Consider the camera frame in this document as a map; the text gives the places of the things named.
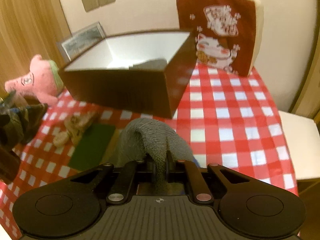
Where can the pink plush toy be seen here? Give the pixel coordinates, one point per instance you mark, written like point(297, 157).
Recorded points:
point(42, 82)

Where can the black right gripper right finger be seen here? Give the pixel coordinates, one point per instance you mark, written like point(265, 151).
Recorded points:
point(187, 173)

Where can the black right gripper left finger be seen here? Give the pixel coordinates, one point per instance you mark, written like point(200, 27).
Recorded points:
point(127, 180)

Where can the red white checkered tablecloth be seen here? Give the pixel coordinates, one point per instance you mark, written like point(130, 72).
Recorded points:
point(232, 120)

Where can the red lucky cat cushion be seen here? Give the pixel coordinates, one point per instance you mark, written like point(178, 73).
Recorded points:
point(228, 33)

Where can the grey towel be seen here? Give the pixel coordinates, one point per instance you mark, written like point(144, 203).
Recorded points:
point(142, 137)

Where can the green yellow sponge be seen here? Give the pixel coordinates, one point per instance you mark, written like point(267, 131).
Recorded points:
point(90, 150)

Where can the double wall socket left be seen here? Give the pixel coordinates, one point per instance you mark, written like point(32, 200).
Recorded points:
point(90, 5)

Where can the white wooden chair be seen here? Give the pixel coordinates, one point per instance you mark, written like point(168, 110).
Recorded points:
point(302, 137)

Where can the striped grey blue sock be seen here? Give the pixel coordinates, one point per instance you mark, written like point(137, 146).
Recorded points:
point(20, 124)

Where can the clear acrylic photo frame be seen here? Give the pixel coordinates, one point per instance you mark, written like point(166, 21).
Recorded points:
point(81, 40)

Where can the brown cardboard box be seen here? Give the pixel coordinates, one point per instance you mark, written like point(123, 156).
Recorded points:
point(143, 72)

